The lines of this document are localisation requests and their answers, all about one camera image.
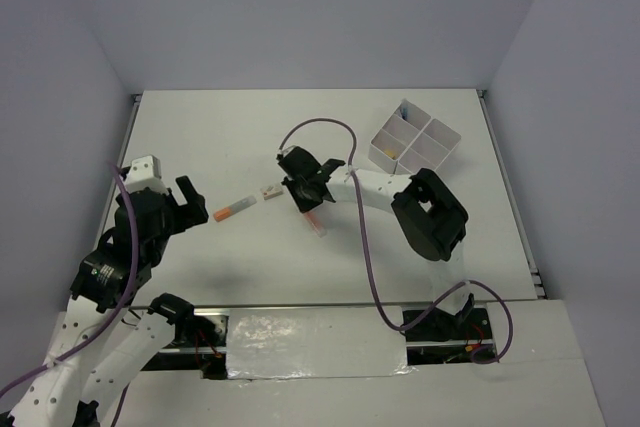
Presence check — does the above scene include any yellow pink highlighter marker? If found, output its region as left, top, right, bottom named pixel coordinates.
left=303, top=212, right=326, bottom=237

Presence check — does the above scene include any orange grey highlighter marker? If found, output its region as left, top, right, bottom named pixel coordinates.
left=213, top=195, right=257, bottom=222

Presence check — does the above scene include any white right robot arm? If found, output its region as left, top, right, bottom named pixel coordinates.
left=276, top=146, right=474, bottom=338

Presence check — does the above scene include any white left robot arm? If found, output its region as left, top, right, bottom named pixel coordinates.
left=1, top=169, right=208, bottom=426

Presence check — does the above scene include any white staples box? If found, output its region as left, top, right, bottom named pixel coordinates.
left=260, top=183, right=283, bottom=200

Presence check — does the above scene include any white left storage container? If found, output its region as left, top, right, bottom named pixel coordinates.
left=368, top=99, right=433, bottom=174

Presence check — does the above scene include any white storage container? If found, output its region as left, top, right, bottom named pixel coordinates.
left=368, top=99, right=433, bottom=174
left=395, top=118, right=462, bottom=174

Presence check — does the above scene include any white right storage container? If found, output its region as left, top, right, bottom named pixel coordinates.
left=395, top=118, right=462, bottom=174

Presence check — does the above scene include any silver foil covered panel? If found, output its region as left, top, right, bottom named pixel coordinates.
left=226, top=307, right=411, bottom=380

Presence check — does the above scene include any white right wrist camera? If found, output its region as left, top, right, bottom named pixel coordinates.
left=276, top=145, right=296, bottom=163

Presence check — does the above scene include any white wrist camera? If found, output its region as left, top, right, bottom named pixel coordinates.
left=276, top=145, right=296, bottom=163
left=124, top=155, right=168, bottom=195

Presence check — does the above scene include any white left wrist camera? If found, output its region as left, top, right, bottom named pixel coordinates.
left=124, top=155, right=168, bottom=195

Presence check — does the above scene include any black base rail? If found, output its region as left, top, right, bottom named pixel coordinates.
left=144, top=306, right=498, bottom=381

